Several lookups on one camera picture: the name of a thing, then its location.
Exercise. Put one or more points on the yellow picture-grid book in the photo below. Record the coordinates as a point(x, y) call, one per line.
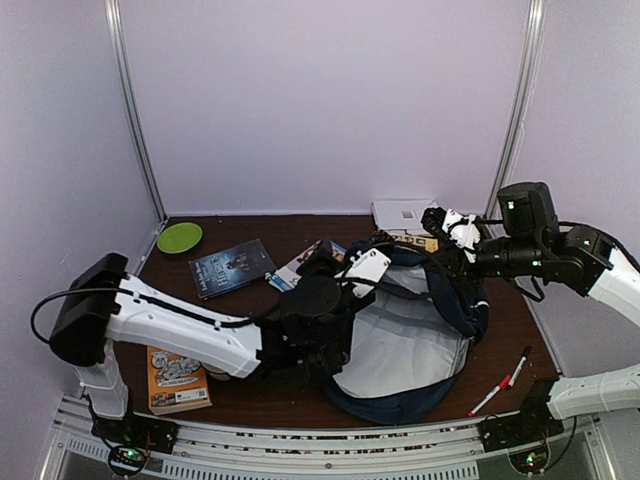
point(425, 242)

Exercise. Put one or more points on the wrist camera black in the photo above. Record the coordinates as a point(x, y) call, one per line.
point(323, 257)
point(526, 208)

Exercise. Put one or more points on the right aluminium corner post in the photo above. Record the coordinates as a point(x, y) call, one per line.
point(530, 57)

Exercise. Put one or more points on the green plate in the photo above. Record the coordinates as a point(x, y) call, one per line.
point(179, 238)

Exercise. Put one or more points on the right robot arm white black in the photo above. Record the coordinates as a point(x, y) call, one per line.
point(589, 261)

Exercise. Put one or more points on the black white marker pen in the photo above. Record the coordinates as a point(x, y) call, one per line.
point(520, 365)

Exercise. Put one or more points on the red white marker pen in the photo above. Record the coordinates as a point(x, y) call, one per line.
point(490, 395)

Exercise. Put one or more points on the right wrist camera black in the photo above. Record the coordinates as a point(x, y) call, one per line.
point(526, 208)

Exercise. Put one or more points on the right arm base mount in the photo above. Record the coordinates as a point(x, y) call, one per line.
point(525, 435)

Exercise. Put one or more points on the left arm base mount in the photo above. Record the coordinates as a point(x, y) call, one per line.
point(131, 441)

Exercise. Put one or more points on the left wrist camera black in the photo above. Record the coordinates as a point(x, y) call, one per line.
point(323, 257)

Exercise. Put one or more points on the white booklet with barcode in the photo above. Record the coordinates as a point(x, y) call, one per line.
point(406, 215)

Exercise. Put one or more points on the dog picture book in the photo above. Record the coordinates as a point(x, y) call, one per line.
point(287, 277)

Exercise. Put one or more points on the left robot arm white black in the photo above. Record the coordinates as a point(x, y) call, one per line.
point(106, 304)

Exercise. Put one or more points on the navy blue student backpack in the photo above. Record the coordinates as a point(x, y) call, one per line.
point(411, 344)

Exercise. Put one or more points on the orange cartoon paperback book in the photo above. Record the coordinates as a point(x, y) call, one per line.
point(175, 383)

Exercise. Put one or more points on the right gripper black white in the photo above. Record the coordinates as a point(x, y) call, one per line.
point(451, 245)

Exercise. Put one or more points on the aluminium front rail frame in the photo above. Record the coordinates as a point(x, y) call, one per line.
point(448, 450)

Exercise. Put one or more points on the dark blue cover book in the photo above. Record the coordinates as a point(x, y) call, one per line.
point(231, 269)

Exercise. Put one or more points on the aluminium corner post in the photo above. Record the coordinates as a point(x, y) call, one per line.
point(117, 37)
point(530, 57)

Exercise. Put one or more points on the white black bowl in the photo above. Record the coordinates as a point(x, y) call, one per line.
point(216, 373)

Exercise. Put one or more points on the left aluminium corner post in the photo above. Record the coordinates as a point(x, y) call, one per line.
point(117, 37)

